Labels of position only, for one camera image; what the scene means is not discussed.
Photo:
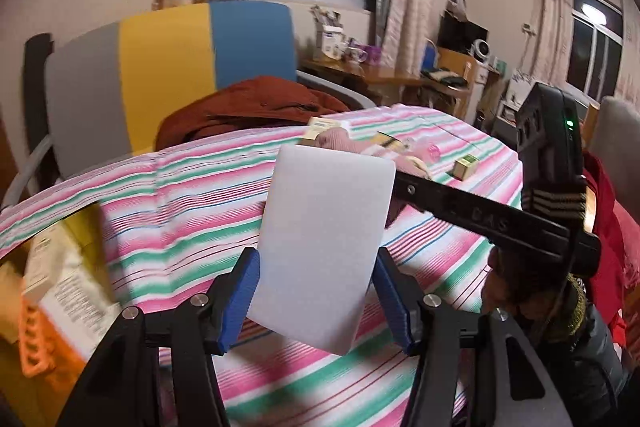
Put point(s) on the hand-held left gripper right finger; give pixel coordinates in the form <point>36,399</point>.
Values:
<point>395,307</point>

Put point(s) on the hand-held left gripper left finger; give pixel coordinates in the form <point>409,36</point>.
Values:
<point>240,302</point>

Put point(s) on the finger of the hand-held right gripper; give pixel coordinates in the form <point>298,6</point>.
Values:
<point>415,191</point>

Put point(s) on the green yellow snack packet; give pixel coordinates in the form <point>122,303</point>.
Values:
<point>390,141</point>
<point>466,167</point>

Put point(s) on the gold tin container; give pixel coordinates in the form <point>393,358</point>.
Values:
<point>85,227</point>

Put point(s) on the orange plastic rack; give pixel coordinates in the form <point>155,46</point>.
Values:
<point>30,342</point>

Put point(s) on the person's right forearm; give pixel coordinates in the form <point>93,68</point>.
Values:
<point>580,347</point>

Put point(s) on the person's right hand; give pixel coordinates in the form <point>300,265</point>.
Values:
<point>510,282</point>

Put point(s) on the small pink plastic item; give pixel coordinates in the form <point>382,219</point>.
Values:
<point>432,153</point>

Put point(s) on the pink cloth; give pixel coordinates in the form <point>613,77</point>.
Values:
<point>345,142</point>

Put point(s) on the red cloth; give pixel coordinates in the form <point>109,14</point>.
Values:
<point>612,232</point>

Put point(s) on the white cabinet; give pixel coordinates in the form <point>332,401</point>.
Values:
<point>480,82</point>

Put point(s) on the striped tablecloth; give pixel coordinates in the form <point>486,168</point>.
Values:
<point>200,207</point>

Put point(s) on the cream carton box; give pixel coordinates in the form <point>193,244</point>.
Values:
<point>322,126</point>

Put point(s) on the dark cloth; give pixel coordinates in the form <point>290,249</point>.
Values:
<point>445,77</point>

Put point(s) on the wooden desk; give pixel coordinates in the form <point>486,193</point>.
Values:
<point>390,74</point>

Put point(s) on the small white fan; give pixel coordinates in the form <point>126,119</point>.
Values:
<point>482,49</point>

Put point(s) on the purple box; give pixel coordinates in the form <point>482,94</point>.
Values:
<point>374,55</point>

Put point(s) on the white mug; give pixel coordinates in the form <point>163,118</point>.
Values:
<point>354,55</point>

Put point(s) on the black monitor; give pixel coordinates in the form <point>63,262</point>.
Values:
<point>462,34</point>

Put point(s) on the white printed paper box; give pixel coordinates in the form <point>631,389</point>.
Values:
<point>75,297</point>

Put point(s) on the white carton with papers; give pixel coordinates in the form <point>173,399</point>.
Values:
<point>330,42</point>

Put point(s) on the red-brown jacket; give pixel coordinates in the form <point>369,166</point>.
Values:
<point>250,107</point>

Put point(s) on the grey yellow blue chair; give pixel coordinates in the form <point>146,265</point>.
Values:
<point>165,67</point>

